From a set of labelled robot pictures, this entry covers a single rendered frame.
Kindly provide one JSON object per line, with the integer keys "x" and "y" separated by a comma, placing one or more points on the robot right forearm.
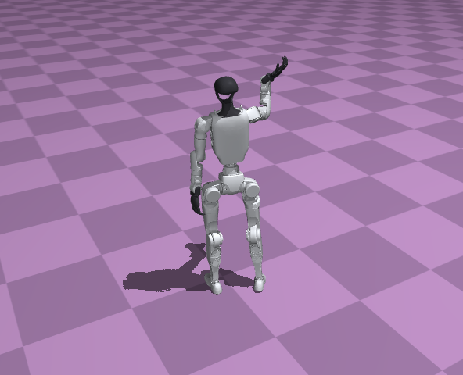
{"x": 265, "y": 96}

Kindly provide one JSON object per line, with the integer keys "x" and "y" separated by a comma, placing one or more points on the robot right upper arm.
{"x": 256, "y": 113}

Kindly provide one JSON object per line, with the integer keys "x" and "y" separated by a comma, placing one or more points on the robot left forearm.
{"x": 196, "y": 175}

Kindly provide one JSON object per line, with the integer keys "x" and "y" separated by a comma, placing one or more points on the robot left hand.
{"x": 195, "y": 201}

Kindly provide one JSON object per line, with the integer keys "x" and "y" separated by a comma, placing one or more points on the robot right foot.
{"x": 259, "y": 284}

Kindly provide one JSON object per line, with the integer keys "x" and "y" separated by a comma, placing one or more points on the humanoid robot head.
{"x": 226, "y": 86}

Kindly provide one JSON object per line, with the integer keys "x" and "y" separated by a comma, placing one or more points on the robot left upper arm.
{"x": 202, "y": 126}

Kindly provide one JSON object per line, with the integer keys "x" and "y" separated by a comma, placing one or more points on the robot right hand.
{"x": 278, "y": 70}

